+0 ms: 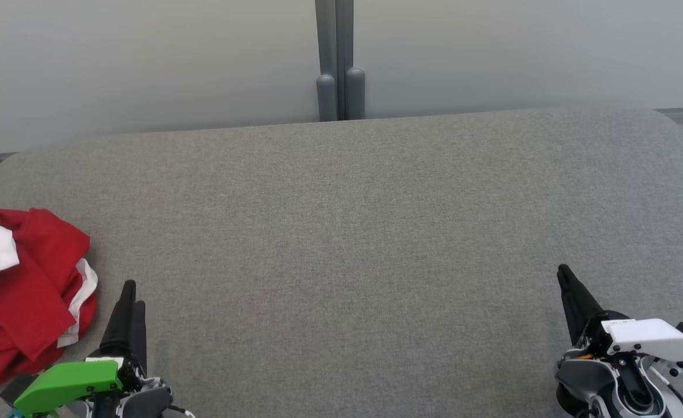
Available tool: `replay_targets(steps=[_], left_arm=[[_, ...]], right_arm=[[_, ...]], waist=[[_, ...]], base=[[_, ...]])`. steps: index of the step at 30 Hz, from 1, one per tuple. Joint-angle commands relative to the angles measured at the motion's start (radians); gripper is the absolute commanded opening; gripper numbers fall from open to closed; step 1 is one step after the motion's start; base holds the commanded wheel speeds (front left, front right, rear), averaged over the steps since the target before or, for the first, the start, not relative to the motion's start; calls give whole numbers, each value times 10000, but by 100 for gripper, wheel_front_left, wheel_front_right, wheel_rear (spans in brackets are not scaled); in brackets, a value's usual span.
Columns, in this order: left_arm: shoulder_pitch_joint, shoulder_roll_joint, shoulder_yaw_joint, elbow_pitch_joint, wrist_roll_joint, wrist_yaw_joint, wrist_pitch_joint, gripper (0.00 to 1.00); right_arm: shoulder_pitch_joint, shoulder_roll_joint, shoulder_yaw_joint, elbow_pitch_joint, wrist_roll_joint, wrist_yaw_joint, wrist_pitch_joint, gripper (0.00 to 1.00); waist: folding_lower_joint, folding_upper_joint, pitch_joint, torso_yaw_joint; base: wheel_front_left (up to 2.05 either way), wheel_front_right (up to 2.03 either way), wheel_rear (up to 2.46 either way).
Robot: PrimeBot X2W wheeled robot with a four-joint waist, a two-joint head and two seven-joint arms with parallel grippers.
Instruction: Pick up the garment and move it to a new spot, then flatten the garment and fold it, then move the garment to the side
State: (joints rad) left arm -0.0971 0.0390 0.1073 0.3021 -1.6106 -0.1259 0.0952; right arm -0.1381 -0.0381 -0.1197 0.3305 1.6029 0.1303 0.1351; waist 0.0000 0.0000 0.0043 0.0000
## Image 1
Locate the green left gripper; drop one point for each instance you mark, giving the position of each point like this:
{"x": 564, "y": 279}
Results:
{"x": 68, "y": 383}

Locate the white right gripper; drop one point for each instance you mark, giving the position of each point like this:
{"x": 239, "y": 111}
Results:
{"x": 649, "y": 337}

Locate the red shorts with white stripe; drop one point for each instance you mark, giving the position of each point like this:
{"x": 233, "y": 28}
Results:
{"x": 83, "y": 287}

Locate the red jersey with black print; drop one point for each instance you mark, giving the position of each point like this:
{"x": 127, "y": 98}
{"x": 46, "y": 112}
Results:
{"x": 28, "y": 290}

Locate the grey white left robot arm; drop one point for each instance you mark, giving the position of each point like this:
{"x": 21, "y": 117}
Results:
{"x": 144, "y": 402}

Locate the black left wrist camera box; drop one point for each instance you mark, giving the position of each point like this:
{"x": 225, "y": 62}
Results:
{"x": 19, "y": 388}

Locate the grey partition post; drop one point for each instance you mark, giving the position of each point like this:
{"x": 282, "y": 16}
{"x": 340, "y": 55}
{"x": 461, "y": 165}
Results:
{"x": 326, "y": 58}
{"x": 354, "y": 58}

